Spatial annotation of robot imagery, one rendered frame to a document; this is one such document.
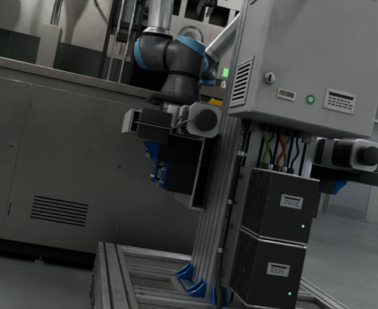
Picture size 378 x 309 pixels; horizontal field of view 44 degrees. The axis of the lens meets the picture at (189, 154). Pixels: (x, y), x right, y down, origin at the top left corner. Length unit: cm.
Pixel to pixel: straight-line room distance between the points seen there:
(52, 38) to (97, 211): 96
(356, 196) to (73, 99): 1025
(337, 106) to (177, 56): 66
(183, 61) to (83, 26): 130
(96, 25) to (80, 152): 95
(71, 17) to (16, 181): 110
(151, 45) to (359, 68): 78
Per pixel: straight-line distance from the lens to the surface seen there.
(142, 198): 221
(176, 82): 165
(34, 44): 288
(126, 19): 244
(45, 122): 222
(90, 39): 286
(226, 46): 195
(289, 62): 120
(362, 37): 131
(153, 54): 173
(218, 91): 250
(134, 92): 218
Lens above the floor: 62
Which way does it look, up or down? 1 degrees up
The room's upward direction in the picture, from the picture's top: 11 degrees clockwise
